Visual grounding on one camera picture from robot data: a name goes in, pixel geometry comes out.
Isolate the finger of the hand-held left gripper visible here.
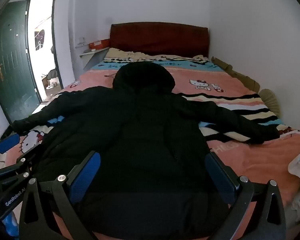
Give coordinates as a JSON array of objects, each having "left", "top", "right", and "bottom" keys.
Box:
[
  {"left": 0, "top": 149, "right": 40, "bottom": 193},
  {"left": 0, "top": 133, "right": 21, "bottom": 157}
]

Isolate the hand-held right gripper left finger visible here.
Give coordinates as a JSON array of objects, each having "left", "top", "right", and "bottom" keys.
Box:
[{"left": 19, "top": 151, "right": 102, "bottom": 240}]

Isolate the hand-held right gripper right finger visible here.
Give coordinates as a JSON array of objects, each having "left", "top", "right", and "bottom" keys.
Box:
[{"left": 204, "top": 152, "right": 288, "bottom": 240}]

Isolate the black hooded jacket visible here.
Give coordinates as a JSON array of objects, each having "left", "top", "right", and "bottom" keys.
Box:
[{"left": 11, "top": 61, "right": 282, "bottom": 238}]

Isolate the pink cartoon printed blanket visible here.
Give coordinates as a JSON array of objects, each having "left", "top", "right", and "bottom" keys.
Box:
[{"left": 0, "top": 47, "right": 300, "bottom": 240}]

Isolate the green metal door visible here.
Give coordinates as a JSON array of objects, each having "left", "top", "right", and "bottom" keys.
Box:
[{"left": 0, "top": 0, "right": 43, "bottom": 123}]

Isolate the striped fringed blanket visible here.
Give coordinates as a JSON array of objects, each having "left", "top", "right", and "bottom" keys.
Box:
[{"left": 176, "top": 92, "right": 287, "bottom": 143}]

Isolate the beige pleated fan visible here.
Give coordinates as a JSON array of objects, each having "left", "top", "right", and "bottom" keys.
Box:
[{"left": 260, "top": 89, "right": 281, "bottom": 117}]

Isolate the orange box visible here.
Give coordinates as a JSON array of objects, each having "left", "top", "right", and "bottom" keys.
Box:
[{"left": 88, "top": 39, "right": 110, "bottom": 49}]

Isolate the dark red headboard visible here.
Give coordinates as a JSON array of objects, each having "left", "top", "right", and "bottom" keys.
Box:
[{"left": 109, "top": 22, "right": 210, "bottom": 57}]

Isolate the white wall shelf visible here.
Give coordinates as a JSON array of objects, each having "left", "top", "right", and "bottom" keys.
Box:
[{"left": 79, "top": 47, "right": 110, "bottom": 71}]

